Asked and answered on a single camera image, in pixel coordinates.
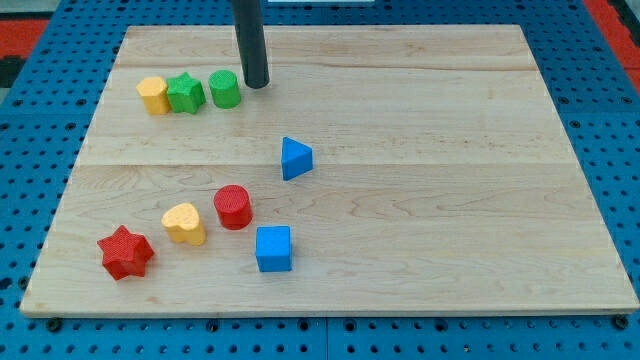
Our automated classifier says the black cylindrical robot arm rod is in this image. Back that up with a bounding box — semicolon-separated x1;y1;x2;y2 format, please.
231;0;270;89

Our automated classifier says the blue cube block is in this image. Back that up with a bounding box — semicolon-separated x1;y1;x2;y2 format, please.
255;225;292;272

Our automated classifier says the blue triangle block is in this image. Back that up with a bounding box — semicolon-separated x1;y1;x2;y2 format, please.
281;137;314;181

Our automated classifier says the light wooden board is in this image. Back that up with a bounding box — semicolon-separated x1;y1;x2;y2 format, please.
20;25;639;318

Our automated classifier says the red cylinder block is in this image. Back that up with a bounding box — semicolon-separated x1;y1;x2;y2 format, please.
213;184;253;230

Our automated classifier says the green cylinder block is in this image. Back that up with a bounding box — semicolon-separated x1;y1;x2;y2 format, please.
208;70;241;109

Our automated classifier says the yellow heart block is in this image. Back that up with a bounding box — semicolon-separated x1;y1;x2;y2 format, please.
161;202;206;246

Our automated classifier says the green star block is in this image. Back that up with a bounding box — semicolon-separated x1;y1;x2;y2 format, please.
167;72;206;114

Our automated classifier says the yellow pentagon block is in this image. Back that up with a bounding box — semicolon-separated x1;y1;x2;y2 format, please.
136;77;171;115

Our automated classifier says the red star block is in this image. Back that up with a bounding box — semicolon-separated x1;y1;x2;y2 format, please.
97;225;154;281

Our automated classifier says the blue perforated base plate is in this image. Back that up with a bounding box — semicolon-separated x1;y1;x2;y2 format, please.
1;0;639;359

